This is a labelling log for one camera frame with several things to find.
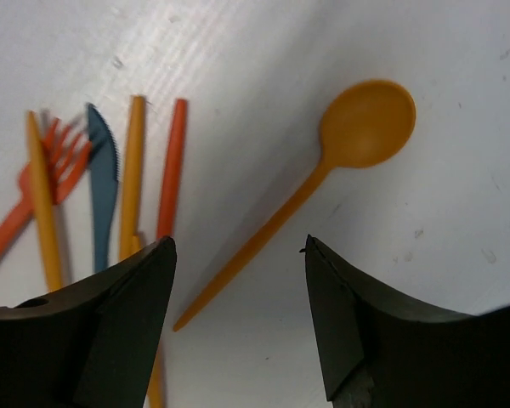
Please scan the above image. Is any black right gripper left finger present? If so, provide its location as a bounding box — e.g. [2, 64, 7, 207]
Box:
[0, 237, 177, 407]

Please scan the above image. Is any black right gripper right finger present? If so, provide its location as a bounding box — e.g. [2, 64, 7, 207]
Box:
[303, 236, 510, 407]

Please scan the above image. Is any blue plastic knife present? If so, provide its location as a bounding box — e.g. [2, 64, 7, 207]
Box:
[86, 104, 118, 273]

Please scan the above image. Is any orange plastic fork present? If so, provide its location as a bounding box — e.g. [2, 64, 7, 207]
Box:
[0, 118, 92, 261]

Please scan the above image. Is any yellow plastic spoon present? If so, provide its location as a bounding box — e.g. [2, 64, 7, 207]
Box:
[173, 79, 417, 332]

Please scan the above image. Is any yellow chopstick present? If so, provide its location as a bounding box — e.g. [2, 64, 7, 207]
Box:
[25, 110, 62, 292]
[119, 95, 145, 261]

